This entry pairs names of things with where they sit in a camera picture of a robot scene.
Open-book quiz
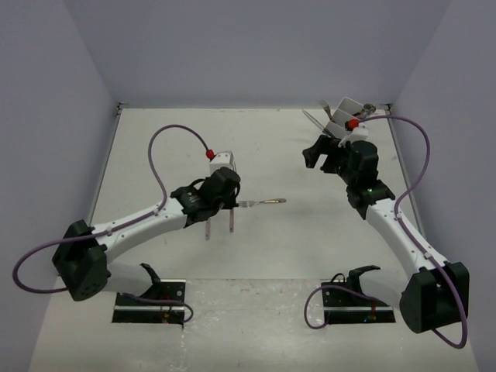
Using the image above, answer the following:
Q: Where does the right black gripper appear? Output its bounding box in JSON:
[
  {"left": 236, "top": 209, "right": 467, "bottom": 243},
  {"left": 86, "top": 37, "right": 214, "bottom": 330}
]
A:
[{"left": 302, "top": 135, "right": 357, "bottom": 186}]

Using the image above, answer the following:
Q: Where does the black handled knife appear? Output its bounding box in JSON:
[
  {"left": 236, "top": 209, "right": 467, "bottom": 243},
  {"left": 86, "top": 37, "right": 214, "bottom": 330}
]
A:
[{"left": 301, "top": 109, "right": 326, "bottom": 132}]

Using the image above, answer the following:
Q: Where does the green handled knife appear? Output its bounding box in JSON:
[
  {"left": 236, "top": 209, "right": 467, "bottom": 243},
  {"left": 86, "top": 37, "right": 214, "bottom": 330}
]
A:
[{"left": 301, "top": 109, "right": 334, "bottom": 138}]

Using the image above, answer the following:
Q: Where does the black handled fork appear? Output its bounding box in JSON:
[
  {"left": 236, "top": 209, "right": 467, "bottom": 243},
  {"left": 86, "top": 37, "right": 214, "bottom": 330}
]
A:
[{"left": 319, "top": 99, "right": 334, "bottom": 122}]

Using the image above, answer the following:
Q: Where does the black handled spoon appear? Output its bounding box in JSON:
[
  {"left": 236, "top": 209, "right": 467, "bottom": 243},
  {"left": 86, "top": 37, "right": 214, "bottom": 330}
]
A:
[{"left": 353, "top": 103, "right": 377, "bottom": 119}]

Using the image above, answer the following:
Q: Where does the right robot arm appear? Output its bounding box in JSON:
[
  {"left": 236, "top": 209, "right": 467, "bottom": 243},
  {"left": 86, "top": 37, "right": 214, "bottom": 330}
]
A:
[{"left": 302, "top": 135, "right": 470, "bottom": 333}]

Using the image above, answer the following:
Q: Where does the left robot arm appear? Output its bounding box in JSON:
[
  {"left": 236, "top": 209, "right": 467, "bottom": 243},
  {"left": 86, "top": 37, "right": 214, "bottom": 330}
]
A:
[{"left": 52, "top": 167, "right": 240, "bottom": 306}]

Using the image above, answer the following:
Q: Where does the white divided utensil container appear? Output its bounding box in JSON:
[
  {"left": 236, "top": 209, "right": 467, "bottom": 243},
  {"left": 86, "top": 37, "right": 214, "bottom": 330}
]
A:
[{"left": 325, "top": 97, "right": 364, "bottom": 139}]

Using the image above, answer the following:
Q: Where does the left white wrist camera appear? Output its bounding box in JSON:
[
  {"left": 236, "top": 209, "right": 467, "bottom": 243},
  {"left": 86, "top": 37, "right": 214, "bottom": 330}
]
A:
[{"left": 209, "top": 150, "right": 236, "bottom": 174}]

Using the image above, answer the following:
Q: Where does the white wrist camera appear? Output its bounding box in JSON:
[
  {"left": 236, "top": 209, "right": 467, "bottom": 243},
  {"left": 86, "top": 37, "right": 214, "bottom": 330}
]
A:
[
  {"left": 209, "top": 150, "right": 236, "bottom": 174},
  {"left": 338, "top": 119, "right": 369, "bottom": 147}
]

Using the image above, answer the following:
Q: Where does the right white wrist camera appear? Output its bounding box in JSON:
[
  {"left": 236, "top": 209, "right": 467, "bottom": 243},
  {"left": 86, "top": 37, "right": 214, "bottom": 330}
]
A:
[{"left": 338, "top": 119, "right": 369, "bottom": 147}]

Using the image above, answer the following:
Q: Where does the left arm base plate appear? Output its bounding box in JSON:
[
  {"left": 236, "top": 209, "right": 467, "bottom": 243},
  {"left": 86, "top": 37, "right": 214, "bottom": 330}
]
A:
[{"left": 112, "top": 279, "right": 191, "bottom": 326}]

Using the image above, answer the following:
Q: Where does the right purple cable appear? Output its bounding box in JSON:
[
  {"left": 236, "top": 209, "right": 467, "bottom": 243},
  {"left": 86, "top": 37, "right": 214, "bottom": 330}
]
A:
[{"left": 303, "top": 114, "right": 469, "bottom": 350}]

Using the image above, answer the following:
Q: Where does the purple cable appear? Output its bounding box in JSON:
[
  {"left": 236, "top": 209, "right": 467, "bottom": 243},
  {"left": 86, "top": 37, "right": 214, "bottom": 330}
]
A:
[
  {"left": 303, "top": 114, "right": 469, "bottom": 350},
  {"left": 12, "top": 123, "right": 218, "bottom": 323}
]

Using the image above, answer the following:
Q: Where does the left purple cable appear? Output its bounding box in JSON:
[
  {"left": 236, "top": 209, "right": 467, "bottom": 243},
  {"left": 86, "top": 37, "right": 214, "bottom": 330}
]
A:
[{"left": 12, "top": 123, "right": 218, "bottom": 323}]

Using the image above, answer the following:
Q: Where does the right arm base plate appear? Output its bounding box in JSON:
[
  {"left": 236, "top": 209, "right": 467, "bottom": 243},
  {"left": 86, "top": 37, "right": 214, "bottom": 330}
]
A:
[{"left": 322, "top": 289, "right": 396, "bottom": 325}]

